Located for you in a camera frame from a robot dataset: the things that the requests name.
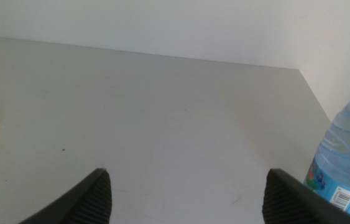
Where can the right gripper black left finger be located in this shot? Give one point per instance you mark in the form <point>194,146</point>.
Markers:
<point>90,199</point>

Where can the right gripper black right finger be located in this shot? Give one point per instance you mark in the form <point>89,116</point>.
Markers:
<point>286,202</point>

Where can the clear water bottle blue cap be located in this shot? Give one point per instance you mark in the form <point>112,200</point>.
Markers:
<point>345,155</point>

